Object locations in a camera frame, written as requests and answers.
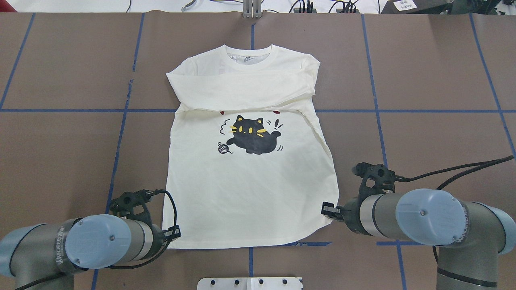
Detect black box with label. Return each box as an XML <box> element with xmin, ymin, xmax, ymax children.
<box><xmin>380</xmin><ymin>0</ymin><xmax>453</xmax><ymax>15</ymax></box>

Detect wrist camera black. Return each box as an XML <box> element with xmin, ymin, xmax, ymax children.
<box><xmin>109</xmin><ymin>189</ymin><xmax>160</xmax><ymax>227</ymax></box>
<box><xmin>352</xmin><ymin>163</ymin><xmax>396</xmax><ymax>200</ymax></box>

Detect aluminium frame post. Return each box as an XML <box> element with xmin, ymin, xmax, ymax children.
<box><xmin>242</xmin><ymin>0</ymin><xmax>263</xmax><ymax>19</ymax></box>

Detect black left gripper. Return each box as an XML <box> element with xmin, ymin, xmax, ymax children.
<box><xmin>149</xmin><ymin>224</ymin><xmax>182</xmax><ymax>255</ymax></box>

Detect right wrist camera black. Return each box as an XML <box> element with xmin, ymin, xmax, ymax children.
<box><xmin>352</xmin><ymin>163</ymin><xmax>396</xmax><ymax>200</ymax></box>

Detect white camera mast base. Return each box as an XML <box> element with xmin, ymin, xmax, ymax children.
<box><xmin>196</xmin><ymin>277</ymin><xmax>304</xmax><ymax>290</ymax></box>

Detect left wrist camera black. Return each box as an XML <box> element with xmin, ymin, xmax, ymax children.
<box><xmin>109</xmin><ymin>189</ymin><xmax>160</xmax><ymax>227</ymax></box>

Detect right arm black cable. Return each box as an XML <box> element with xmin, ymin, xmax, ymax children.
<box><xmin>395</xmin><ymin>155</ymin><xmax>515</xmax><ymax>190</ymax></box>

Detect cream long-sleeve cat shirt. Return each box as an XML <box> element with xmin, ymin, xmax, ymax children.
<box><xmin>166</xmin><ymin>45</ymin><xmax>339</xmax><ymax>250</ymax></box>

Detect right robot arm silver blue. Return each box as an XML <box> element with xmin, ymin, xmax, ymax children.
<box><xmin>321</xmin><ymin>188</ymin><xmax>516</xmax><ymax>290</ymax></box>

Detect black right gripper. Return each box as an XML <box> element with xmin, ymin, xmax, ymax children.
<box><xmin>321</xmin><ymin>197</ymin><xmax>365</xmax><ymax>234</ymax></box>

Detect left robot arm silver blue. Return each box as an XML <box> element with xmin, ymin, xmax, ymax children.
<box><xmin>1</xmin><ymin>214</ymin><xmax>181</xmax><ymax>290</ymax></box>

